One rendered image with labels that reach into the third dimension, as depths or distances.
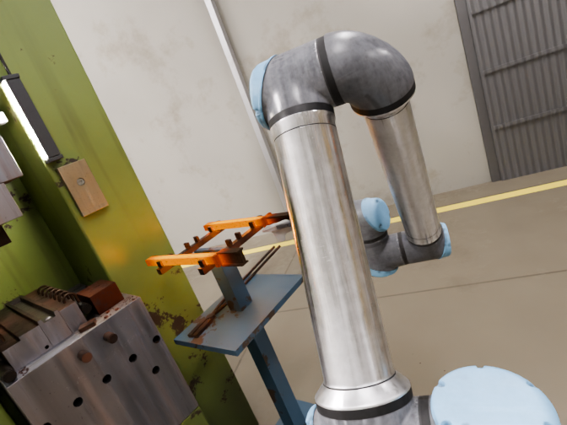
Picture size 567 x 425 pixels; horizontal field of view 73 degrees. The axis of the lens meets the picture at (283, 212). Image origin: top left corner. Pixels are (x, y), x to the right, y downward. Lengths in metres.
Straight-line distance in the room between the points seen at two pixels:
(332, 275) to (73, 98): 1.13
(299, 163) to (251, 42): 3.19
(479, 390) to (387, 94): 0.46
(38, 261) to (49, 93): 0.64
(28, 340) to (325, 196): 0.93
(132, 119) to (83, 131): 3.04
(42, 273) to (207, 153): 2.67
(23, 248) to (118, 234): 0.40
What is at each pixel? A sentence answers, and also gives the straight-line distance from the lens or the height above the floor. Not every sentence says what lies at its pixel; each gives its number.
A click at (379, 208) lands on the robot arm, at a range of 1.02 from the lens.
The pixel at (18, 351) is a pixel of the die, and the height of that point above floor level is 0.96.
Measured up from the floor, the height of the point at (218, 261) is 0.97.
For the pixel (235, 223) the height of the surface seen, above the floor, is 0.97.
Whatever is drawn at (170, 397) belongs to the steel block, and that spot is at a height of 0.57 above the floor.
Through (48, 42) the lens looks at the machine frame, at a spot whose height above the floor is 1.72.
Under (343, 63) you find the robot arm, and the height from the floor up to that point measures 1.33.
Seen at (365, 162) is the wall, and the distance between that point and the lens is 3.68.
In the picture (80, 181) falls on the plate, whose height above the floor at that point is 1.29.
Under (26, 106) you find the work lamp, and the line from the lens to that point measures 1.40.
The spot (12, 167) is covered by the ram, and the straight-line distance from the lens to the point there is 1.24.
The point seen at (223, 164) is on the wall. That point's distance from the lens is 4.07.
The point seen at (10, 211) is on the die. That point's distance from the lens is 1.23.
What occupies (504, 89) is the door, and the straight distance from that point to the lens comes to 3.59.
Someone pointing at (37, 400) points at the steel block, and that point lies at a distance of 1.25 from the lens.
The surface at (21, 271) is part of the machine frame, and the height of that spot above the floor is 1.07.
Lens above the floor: 1.33
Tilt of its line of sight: 16 degrees down
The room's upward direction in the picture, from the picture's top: 21 degrees counter-clockwise
